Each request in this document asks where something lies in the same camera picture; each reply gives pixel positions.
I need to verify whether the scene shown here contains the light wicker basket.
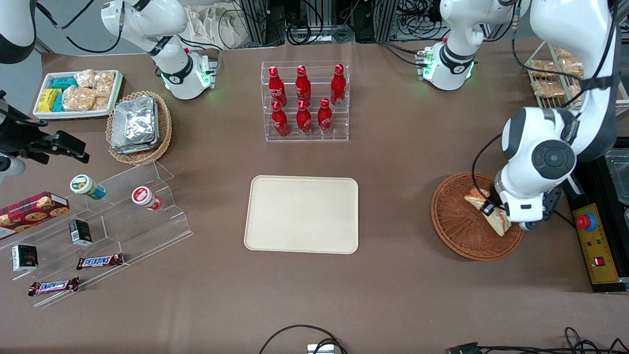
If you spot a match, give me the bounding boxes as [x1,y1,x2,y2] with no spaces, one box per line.
[106,91,173,165]

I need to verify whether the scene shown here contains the red cookie box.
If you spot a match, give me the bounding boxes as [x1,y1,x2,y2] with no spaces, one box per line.
[0,191,70,241]

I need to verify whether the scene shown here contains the white wire basket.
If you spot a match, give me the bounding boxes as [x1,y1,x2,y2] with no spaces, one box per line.
[524,41,629,119]

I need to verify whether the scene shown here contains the clear plastic container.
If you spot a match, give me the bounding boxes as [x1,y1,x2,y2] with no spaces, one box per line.
[604,149,629,206]

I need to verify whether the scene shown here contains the green lid cup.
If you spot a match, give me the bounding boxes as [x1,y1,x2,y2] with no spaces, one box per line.
[70,174,107,201]

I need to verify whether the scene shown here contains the yellow snack packet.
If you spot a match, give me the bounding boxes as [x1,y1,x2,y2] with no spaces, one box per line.
[38,88,62,113]

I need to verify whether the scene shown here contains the small black box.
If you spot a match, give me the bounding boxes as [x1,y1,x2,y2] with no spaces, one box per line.
[68,219,93,247]
[11,244,39,272]

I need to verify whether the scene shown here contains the aluminium frame post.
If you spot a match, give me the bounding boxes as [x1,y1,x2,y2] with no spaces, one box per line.
[240,0,269,48]
[375,0,399,43]

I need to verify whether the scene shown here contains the black control box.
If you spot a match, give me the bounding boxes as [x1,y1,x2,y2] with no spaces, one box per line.
[563,142,629,295]

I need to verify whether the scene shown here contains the white rectangular snack tray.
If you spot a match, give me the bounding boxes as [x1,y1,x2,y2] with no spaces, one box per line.
[33,70,124,120]

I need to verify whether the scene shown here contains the brown wicker basket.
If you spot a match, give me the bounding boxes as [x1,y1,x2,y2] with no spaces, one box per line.
[431,172,524,261]

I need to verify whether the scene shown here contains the red cola bottle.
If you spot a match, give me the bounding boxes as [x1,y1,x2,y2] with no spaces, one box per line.
[330,64,347,107]
[317,97,334,135]
[295,65,312,106]
[268,66,287,107]
[296,100,313,136]
[271,101,290,138]

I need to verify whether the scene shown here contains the black connector cable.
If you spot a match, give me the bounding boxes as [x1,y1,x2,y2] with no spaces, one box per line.
[446,326,629,354]

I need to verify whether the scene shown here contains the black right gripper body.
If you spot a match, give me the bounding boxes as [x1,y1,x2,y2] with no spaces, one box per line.
[0,91,50,154]

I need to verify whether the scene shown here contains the clear snack pack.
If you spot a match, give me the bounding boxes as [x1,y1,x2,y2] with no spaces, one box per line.
[529,59,562,80]
[554,47,584,68]
[533,80,567,98]

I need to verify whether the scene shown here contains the white cloth bag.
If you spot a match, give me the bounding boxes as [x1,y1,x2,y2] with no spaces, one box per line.
[186,4,247,50]

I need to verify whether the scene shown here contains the clear acrylic bottle rack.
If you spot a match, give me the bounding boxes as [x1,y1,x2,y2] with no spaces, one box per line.
[261,60,350,143]

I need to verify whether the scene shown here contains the cream plastic tray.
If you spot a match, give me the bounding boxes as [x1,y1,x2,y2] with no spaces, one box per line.
[244,176,360,255]

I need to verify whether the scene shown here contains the silver foil pack stack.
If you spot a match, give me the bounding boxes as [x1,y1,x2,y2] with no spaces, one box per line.
[111,95,160,154]

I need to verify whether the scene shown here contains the black looped cable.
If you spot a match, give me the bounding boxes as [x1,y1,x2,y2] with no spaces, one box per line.
[258,324,348,354]

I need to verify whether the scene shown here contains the triangular sandwich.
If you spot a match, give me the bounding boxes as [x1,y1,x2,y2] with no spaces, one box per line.
[464,188,513,237]

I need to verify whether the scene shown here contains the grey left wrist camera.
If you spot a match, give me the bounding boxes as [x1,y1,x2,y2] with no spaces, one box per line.
[520,186,564,232]

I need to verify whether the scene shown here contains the coiled black cables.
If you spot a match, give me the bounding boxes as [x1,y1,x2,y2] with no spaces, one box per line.
[286,20,355,46]

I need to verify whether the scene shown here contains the yellow emergency stop panel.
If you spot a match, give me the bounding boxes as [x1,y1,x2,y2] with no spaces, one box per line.
[572,203,621,286]

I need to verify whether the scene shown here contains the snickers bar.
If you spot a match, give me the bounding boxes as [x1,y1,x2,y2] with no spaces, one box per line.
[28,277,81,297]
[76,253,125,271]

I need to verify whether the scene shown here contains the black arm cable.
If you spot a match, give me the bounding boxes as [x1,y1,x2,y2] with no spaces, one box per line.
[471,0,618,208]

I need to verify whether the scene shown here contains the red lid cup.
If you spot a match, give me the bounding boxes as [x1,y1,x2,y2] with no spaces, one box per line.
[131,186,162,211]

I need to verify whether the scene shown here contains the clear acrylic step shelf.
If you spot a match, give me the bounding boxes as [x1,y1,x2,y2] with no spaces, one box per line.
[0,160,194,309]

